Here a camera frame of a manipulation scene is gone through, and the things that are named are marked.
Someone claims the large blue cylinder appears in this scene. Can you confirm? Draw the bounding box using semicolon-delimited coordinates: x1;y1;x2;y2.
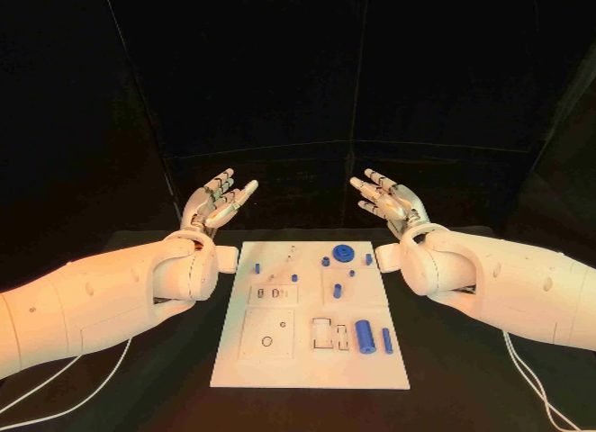
354;319;378;356

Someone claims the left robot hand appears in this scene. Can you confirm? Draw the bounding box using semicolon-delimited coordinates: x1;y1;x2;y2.
179;167;260;235

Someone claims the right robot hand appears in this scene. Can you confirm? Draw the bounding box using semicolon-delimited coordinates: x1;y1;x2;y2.
350;167;432;239

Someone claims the blue gear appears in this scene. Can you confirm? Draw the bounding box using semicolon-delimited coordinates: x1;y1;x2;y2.
332;244;358;264

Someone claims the white cable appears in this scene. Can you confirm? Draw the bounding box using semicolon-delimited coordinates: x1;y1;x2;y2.
505;332;596;432
501;330;579;432
0;337;135;432
0;354;84;422

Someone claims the white task board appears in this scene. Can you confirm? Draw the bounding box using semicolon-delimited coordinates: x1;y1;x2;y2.
210;240;412;391

